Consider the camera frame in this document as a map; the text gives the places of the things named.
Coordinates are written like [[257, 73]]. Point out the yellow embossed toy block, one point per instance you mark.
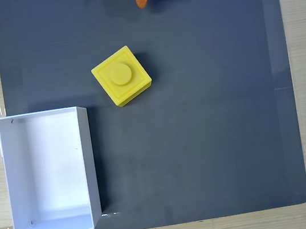
[[120, 76]]

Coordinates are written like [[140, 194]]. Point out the white open cardboard box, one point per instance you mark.
[[50, 176]]

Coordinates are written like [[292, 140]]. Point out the dark grey table mat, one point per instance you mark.
[[201, 127]]

